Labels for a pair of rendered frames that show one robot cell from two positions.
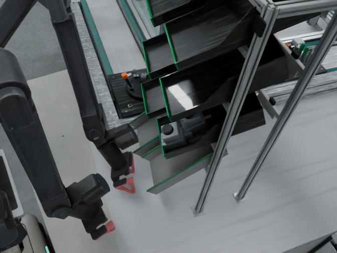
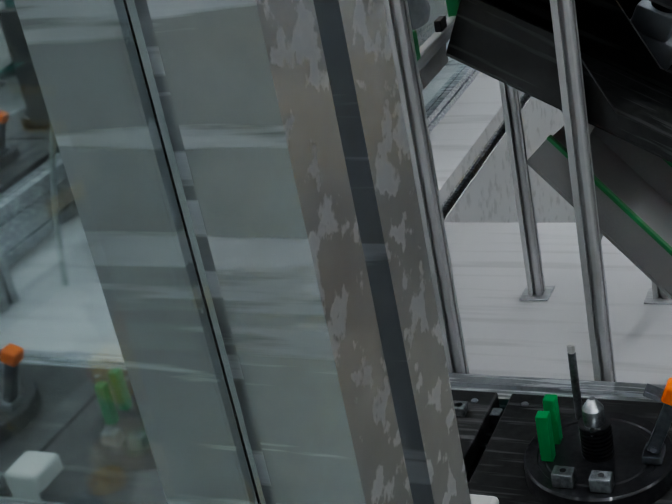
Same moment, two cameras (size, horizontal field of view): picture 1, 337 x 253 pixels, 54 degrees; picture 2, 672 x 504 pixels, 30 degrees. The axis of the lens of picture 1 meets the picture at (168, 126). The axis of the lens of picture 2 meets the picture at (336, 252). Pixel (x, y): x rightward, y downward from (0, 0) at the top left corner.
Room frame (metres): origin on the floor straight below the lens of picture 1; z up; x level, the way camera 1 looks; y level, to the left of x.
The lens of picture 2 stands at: (1.69, 0.79, 1.70)
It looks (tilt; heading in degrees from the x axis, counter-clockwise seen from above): 25 degrees down; 234
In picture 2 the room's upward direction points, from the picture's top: 12 degrees counter-clockwise
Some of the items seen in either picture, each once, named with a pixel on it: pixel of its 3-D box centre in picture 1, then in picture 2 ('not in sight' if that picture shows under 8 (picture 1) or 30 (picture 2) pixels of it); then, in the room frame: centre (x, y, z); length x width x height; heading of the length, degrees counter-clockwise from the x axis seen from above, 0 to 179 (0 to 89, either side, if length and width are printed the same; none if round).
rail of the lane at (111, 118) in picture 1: (93, 62); not in sight; (1.14, 0.38, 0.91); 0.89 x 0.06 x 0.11; 26
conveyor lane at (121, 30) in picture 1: (128, 53); not in sight; (1.24, 0.24, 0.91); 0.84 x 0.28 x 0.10; 26
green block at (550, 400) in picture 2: not in sight; (552, 419); (0.97, 0.08, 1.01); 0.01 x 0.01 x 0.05; 26
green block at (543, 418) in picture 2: not in sight; (545, 436); (0.99, 0.09, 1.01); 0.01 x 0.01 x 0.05; 26
